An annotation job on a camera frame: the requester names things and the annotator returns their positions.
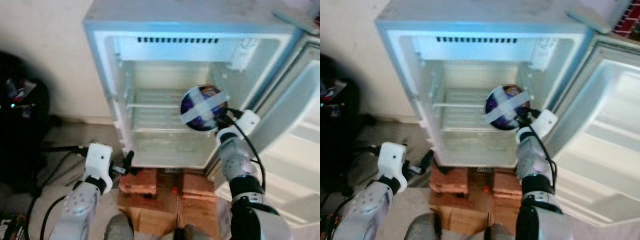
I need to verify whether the round blue taped tin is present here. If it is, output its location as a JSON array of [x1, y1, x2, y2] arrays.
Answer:
[[180, 85, 231, 133], [484, 84, 531, 132]]

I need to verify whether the white wire fridge shelf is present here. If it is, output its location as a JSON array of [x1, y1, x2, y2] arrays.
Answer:
[[125, 89, 196, 132], [432, 89, 494, 132]]

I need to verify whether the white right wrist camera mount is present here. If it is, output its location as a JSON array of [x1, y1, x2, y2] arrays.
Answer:
[[218, 110, 261, 146], [518, 109, 559, 144]]

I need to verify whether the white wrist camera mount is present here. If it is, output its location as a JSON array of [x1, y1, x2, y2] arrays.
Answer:
[[377, 142, 407, 194], [518, 109, 559, 144], [218, 110, 261, 146], [82, 143, 114, 194]]

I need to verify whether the brown cardboard sheet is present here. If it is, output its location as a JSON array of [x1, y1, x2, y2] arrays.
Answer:
[[430, 167, 524, 239], [117, 168, 224, 239]]

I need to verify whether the grey robot left leg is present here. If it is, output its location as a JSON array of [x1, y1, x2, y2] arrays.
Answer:
[[404, 214, 439, 240], [104, 214, 134, 240]]

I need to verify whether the grey robot leg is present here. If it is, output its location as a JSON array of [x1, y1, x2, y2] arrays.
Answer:
[[104, 214, 134, 240], [404, 214, 439, 240], [482, 224, 516, 240], [172, 224, 211, 240]]

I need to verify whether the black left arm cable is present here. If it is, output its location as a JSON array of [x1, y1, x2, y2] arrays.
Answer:
[[322, 144, 381, 240], [25, 144, 87, 240]]

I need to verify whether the silver mini fridge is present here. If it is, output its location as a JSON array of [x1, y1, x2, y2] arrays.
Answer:
[[375, 0, 599, 169], [82, 0, 308, 171]]

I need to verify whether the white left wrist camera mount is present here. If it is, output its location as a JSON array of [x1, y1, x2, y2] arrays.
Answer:
[[377, 142, 407, 194], [82, 143, 114, 194]]

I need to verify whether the grey robot right leg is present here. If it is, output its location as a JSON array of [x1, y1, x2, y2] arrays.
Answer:
[[482, 224, 516, 240], [172, 224, 211, 240]]

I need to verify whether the black office chair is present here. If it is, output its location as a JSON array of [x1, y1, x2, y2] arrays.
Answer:
[[0, 50, 51, 194]]

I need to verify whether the white freezer flap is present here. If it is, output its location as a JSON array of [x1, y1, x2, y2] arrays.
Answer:
[[114, 36, 261, 64], [412, 36, 559, 64]]

